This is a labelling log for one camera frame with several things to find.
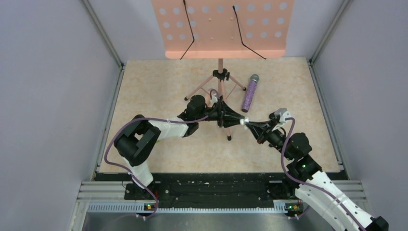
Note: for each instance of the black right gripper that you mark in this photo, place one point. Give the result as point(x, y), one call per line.
point(259, 133)

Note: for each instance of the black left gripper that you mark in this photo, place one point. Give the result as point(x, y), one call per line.
point(224, 109)

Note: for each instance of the white earbud charging case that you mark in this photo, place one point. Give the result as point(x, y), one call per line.
point(244, 122)

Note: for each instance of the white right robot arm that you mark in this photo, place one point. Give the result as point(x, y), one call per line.
point(305, 179)

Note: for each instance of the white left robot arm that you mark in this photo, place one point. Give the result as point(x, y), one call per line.
point(136, 140)

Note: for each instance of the purple glitter microphone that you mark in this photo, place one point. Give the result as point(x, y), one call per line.
point(250, 92)

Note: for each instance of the pink music stand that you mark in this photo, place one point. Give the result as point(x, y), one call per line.
point(223, 29)

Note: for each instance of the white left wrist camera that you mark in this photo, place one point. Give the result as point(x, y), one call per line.
point(214, 99)

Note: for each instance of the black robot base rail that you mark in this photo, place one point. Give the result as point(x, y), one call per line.
point(218, 191)

